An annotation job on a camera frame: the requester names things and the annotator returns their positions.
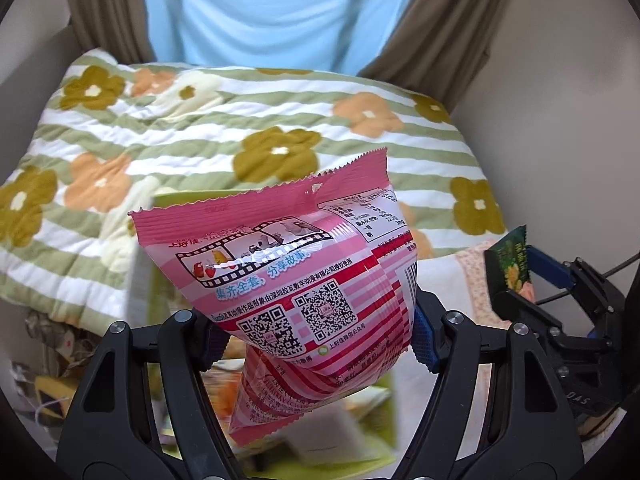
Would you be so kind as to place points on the yellow object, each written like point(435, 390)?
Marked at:
point(50, 392)

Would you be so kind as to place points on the pink floral cloth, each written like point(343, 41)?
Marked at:
point(470, 275)

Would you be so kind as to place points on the patterned brown cloth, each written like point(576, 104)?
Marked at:
point(65, 340)

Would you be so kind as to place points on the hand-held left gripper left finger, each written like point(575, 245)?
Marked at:
point(217, 345)

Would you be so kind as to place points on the cardboard box with green lining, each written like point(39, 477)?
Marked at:
point(377, 405)

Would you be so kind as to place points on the pink snack packet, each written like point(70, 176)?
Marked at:
point(300, 260)

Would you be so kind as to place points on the light blue curtain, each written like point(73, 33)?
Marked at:
point(280, 10)

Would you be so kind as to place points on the floral striped quilt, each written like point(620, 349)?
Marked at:
point(200, 125)

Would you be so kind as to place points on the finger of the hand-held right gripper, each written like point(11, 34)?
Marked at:
point(550, 267)
point(525, 315)

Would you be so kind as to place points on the brown curtain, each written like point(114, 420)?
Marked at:
point(105, 5)
point(450, 30)

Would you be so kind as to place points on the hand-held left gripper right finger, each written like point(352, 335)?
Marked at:
point(425, 335)

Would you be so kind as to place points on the green snack packet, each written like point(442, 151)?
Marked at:
point(512, 265)

